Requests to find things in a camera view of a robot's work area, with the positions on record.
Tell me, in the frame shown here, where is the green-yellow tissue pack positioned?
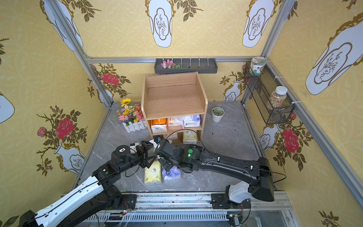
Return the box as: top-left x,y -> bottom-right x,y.
144,161 -> 162,185

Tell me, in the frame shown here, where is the orange tissue pack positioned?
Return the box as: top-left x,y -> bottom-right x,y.
150,118 -> 168,133

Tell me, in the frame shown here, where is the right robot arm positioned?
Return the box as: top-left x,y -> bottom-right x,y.
155,140 -> 275,203

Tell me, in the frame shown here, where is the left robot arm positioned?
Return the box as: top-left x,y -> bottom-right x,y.
19,141 -> 157,227

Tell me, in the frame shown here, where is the peach tissue pack bottom shelf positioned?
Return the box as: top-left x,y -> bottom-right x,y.
166,132 -> 178,141

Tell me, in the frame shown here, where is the yellow floral pack bottom shelf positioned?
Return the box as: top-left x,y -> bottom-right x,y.
182,131 -> 198,144

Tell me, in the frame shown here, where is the white purple tissue pack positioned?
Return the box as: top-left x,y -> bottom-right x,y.
182,114 -> 201,128

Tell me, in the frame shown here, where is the wooden three-tier shelf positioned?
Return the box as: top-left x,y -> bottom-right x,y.
141,72 -> 208,144

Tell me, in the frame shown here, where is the artificial flowers white fence planter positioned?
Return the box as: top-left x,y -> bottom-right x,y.
117,98 -> 147,133

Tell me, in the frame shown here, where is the small cactus white pot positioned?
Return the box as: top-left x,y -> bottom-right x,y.
212,107 -> 225,123

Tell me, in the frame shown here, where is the pink flower on rack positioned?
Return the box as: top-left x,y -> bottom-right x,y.
160,59 -> 181,69

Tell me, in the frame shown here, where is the clear jar white lid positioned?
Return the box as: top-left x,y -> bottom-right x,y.
267,86 -> 288,110

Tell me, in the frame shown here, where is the printed lidded jar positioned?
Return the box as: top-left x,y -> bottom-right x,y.
250,56 -> 267,76

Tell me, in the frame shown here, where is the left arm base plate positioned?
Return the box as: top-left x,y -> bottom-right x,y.
118,194 -> 137,210

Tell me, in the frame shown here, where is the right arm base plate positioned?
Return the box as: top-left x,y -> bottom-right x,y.
210,194 -> 251,210

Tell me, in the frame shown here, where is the dark wall hook rack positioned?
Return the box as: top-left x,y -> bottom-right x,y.
154,57 -> 218,74

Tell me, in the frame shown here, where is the black wire wall basket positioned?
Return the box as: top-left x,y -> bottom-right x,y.
247,66 -> 295,124

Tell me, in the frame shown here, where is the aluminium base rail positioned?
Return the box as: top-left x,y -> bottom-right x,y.
82,191 -> 299,227

